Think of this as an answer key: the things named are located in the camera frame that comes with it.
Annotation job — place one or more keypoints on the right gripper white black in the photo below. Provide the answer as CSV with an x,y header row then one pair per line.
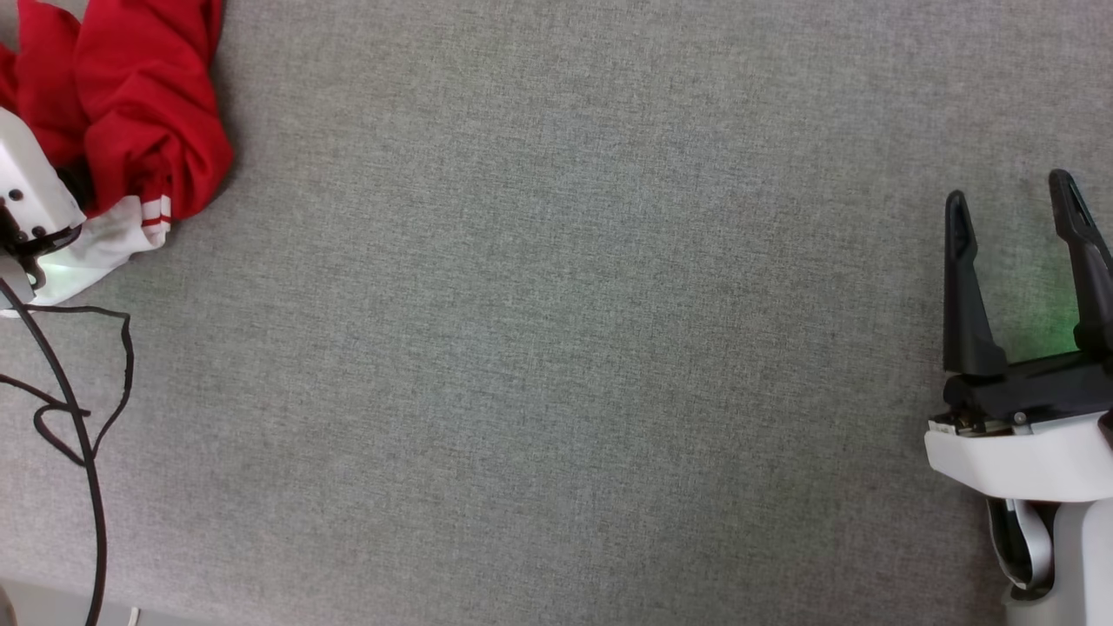
x,y
1026,456

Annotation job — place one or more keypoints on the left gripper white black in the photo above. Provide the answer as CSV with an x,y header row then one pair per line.
x,y
26,187

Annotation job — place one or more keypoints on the red white basketball jersey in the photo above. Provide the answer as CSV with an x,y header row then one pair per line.
x,y
143,113

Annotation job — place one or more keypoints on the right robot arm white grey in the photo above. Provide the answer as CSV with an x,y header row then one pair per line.
x,y
1083,565

